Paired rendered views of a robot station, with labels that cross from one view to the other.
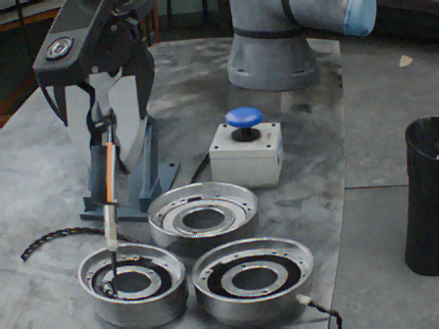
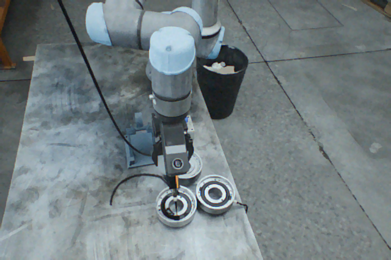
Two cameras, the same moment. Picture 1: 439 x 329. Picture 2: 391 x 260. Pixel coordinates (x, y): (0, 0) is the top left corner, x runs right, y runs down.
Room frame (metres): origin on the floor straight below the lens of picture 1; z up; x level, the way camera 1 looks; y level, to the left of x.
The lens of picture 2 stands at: (0.14, 0.27, 1.56)
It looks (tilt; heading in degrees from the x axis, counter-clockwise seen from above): 47 degrees down; 331
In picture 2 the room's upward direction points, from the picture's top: 6 degrees clockwise
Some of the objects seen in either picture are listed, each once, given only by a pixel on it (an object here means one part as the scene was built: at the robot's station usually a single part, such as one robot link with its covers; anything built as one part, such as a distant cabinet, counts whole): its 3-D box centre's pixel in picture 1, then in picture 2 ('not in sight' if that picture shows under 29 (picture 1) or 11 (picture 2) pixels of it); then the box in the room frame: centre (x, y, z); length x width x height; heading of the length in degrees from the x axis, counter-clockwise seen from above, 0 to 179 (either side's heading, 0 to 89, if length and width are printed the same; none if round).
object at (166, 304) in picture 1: (132, 288); (176, 207); (0.52, 0.09, 0.82); 0.10 x 0.10 x 0.04
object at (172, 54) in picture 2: not in sight; (172, 63); (0.57, 0.09, 1.23); 0.09 x 0.08 x 0.11; 146
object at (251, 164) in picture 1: (249, 151); (181, 127); (0.77, -0.03, 0.82); 0.08 x 0.07 x 0.05; 168
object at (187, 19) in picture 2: not in sight; (173, 35); (0.66, 0.05, 1.23); 0.11 x 0.11 x 0.08; 56
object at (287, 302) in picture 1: (255, 285); (214, 195); (0.51, -0.02, 0.82); 0.10 x 0.10 x 0.04
